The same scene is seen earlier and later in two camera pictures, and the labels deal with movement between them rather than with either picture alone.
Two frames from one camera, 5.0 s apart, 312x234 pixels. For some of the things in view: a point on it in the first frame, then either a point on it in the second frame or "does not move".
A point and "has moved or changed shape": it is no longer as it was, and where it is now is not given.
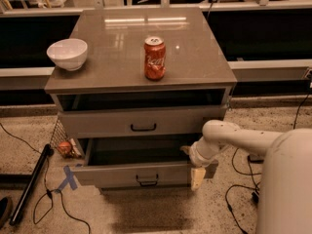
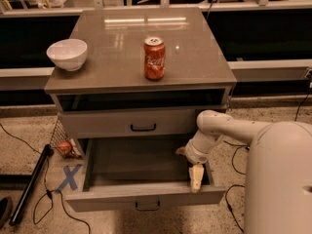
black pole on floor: x=32 y=183 does not move
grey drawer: x=136 y=162 has moved or changed shape
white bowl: x=68 y=54 does not move
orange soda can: x=154 y=51 does not move
